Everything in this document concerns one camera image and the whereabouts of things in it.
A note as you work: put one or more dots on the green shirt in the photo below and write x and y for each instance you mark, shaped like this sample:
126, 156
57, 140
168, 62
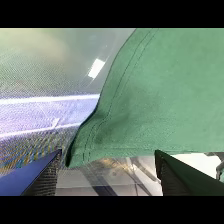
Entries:
160, 100

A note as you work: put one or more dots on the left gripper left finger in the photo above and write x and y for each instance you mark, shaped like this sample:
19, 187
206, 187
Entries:
31, 178

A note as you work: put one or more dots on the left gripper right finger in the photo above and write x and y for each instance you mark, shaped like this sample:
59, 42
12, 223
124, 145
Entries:
186, 181

